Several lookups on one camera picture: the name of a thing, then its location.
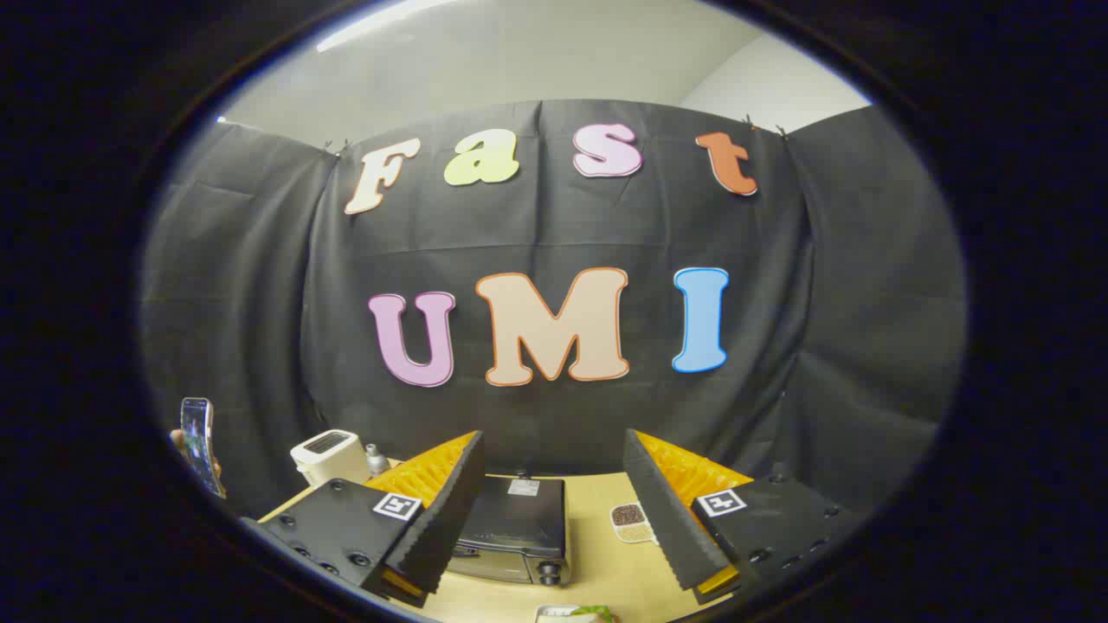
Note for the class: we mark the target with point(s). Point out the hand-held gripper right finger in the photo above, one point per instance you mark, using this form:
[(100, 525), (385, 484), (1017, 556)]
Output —
[(671, 528)]

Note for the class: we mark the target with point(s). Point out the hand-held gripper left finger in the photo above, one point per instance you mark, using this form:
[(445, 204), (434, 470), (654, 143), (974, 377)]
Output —
[(437, 528)]

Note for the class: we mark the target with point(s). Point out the black toaster oven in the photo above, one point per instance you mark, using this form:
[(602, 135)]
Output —
[(515, 523)]

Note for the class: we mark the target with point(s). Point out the white pop-up toaster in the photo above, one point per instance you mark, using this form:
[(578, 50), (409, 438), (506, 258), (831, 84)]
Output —
[(327, 456)]

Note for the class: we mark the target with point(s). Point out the small grey bottle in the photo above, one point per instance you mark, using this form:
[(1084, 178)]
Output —
[(376, 460)]

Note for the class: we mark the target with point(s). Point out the white plate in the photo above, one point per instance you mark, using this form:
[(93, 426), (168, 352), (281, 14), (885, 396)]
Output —
[(554, 613)]

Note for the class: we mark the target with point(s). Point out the smartphone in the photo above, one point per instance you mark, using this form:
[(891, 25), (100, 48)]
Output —
[(198, 446)]

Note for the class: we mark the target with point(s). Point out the black backdrop cloth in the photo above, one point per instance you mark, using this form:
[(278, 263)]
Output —
[(814, 303)]

